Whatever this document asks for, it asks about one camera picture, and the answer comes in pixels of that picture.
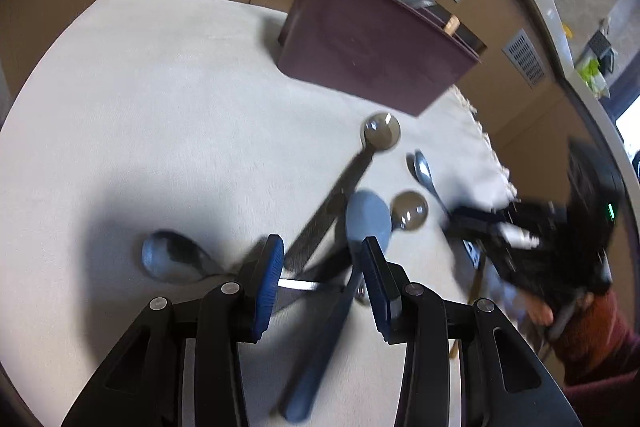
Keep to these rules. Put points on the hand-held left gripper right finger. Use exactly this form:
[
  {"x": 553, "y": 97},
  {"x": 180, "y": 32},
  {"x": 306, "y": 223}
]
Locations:
[{"x": 376, "y": 292}]

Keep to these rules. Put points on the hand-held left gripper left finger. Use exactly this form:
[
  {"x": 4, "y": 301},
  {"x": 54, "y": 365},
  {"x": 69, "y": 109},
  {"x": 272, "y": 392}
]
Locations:
[{"x": 265, "y": 292}]

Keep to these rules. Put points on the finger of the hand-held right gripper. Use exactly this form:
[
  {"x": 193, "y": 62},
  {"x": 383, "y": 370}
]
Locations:
[
  {"x": 472, "y": 213},
  {"x": 472, "y": 244}
]

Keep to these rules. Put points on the blue spoon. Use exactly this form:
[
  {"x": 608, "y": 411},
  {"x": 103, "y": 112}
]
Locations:
[{"x": 367, "y": 217}]

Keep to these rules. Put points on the maroon utensil holder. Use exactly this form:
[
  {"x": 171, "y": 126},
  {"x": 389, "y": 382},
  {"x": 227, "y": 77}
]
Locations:
[{"x": 370, "y": 52}]

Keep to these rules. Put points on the person's right hand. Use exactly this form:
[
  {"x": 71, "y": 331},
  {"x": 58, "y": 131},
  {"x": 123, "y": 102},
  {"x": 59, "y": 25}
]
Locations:
[{"x": 539, "y": 312}]

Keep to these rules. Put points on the round metal soup spoon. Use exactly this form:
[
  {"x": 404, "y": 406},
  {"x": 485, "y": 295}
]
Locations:
[{"x": 410, "y": 214}]

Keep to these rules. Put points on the small metal spoon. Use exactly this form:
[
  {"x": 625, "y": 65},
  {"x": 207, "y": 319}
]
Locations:
[{"x": 423, "y": 171}]

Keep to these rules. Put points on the large metal spoon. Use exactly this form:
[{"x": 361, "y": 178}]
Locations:
[{"x": 170, "y": 257}]

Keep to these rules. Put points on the small grey vent grille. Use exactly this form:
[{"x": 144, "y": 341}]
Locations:
[{"x": 523, "y": 58}]

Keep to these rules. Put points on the yellow green bag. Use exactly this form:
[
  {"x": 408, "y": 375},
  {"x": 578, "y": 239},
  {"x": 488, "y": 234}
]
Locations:
[{"x": 592, "y": 76}]

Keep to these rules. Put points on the person's maroon clothing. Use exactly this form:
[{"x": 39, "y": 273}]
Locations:
[{"x": 610, "y": 407}]

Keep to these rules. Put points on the black box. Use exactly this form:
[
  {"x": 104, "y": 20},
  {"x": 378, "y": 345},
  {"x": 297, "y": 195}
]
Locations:
[{"x": 601, "y": 47}]

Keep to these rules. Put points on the cream fringed tablecloth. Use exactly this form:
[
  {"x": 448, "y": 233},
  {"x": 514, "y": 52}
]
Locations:
[{"x": 150, "y": 107}]

